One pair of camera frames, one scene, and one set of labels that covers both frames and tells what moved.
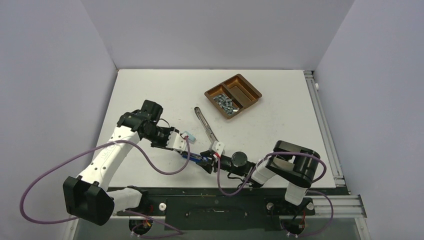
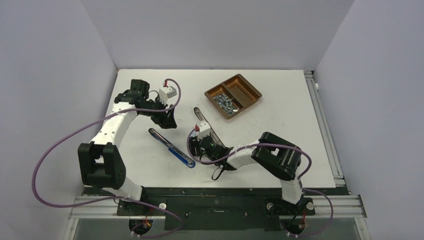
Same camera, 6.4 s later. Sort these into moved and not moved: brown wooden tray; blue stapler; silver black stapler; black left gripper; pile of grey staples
Moved: black left gripper; blue stapler
Not moved: silver black stapler; pile of grey staples; brown wooden tray
